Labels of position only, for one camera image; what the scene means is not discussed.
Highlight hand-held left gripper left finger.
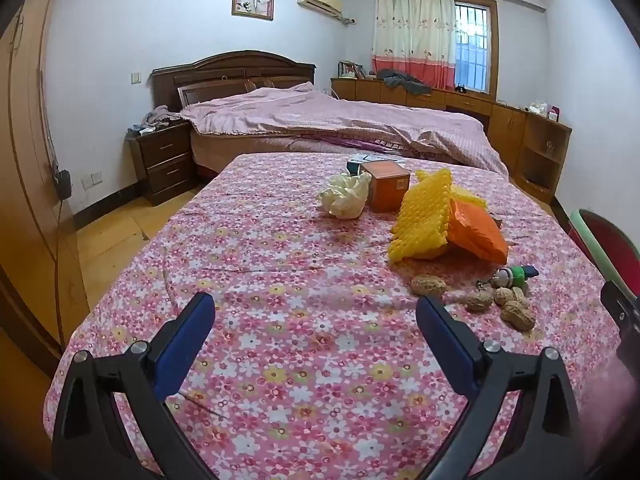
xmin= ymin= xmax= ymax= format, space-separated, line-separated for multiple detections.
xmin=50 ymin=291 xmax=217 ymax=480

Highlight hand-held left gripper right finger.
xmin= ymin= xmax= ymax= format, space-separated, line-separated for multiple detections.
xmin=416 ymin=295 xmax=588 ymax=480

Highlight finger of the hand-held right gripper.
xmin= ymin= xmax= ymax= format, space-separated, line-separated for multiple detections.
xmin=600 ymin=280 xmax=640 ymax=328

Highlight red bin with green rim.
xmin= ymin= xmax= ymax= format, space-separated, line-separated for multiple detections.
xmin=570 ymin=208 xmax=640 ymax=301

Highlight green and white keychain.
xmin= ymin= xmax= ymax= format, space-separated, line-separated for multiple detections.
xmin=477 ymin=264 xmax=540 ymax=291

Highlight pink floral tablecloth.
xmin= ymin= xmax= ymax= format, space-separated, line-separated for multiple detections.
xmin=44 ymin=152 xmax=640 ymax=480

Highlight yellow foam fruit net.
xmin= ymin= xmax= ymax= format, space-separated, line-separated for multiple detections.
xmin=390 ymin=169 xmax=488 ymax=263

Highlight orange cardboard box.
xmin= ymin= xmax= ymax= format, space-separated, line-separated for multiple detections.
xmin=361 ymin=160 xmax=412 ymax=212

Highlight dark wooden nightstand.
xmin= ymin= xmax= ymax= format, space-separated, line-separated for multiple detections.
xmin=126 ymin=119 xmax=198 ymax=207

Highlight blue and white box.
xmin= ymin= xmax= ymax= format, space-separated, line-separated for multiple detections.
xmin=346 ymin=154 xmax=406 ymax=173

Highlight long light wooden cabinet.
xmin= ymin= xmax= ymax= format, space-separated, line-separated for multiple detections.
xmin=331 ymin=77 xmax=572 ymax=203

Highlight wooden wardrobe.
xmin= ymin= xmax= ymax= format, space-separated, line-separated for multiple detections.
xmin=0 ymin=0 xmax=93 ymax=361

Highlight crumpled cloth on nightstand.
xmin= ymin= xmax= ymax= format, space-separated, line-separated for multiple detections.
xmin=131 ymin=106 xmax=181 ymax=133

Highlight pink checked blanket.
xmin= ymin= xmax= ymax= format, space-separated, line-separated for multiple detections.
xmin=179 ymin=85 xmax=510 ymax=176

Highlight grey clothes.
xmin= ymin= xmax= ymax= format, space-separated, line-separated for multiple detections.
xmin=376 ymin=69 xmax=433 ymax=95

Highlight dark wooden bed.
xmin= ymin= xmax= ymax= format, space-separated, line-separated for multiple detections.
xmin=151 ymin=51 xmax=508 ymax=176

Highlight barred window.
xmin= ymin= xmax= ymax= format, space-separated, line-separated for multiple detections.
xmin=454 ymin=2 xmax=493 ymax=93

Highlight floral curtain with red hem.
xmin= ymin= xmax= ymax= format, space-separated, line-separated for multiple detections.
xmin=371 ymin=0 xmax=457 ymax=92

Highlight white air conditioner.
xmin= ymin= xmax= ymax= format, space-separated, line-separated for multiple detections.
xmin=296 ymin=0 xmax=344 ymax=16

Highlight black cable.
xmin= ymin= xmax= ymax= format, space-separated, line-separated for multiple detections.
xmin=39 ymin=10 xmax=68 ymax=346

